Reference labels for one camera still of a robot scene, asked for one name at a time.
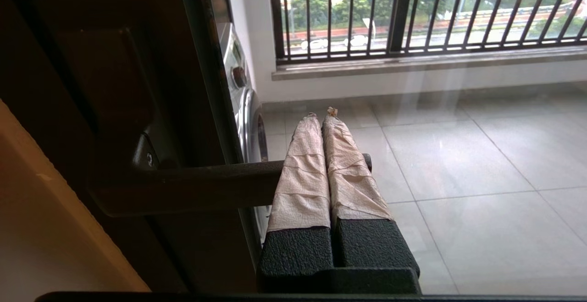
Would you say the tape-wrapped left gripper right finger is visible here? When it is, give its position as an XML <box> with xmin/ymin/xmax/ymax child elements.
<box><xmin>321</xmin><ymin>107</ymin><xmax>421</xmax><ymax>271</ymax></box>

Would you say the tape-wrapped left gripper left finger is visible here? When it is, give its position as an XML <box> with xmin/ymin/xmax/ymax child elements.
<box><xmin>257</xmin><ymin>112</ymin><xmax>334</xmax><ymax>291</ymax></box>

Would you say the dark door lever handle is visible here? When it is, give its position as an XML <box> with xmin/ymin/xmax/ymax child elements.
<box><xmin>87</xmin><ymin>130</ymin><xmax>373</xmax><ymax>218</ymax></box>

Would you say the dark-framed sliding glass door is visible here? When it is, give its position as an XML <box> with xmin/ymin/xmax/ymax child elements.
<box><xmin>0</xmin><ymin>0</ymin><xmax>587</xmax><ymax>296</ymax></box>

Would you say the dark framed sliding glass door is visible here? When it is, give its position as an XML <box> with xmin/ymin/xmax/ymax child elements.
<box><xmin>0</xmin><ymin>0</ymin><xmax>193</xmax><ymax>293</ymax></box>

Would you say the round dark washer door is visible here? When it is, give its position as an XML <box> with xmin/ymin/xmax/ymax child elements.
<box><xmin>243</xmin><ymin>88</ymin><xmax>272</xmax><ymax>241</ymax></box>

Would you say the silver front-load washing machine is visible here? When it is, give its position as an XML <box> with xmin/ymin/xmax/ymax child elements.
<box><xmin>216</xmin><ymin>22</ymin><xmax>272</xmax><ymax>243</ymax></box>

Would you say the stone window sill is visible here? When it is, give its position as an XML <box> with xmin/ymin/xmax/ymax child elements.
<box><xmin>271</xmin><ymin>45</ymin><xmax>587</xmax><ymax>82</ymax></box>

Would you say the black balcony railing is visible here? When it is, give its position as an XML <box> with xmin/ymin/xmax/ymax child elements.
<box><xmin>275</xmin><ymin>0</ymin><xmax>587</xmax><ymax>62</ymax></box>

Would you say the dark window frame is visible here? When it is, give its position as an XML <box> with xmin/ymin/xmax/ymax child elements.
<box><xmin>268</xmin><ymin>0</ymin><xmax>417</xmax><ymax>63</ymax></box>

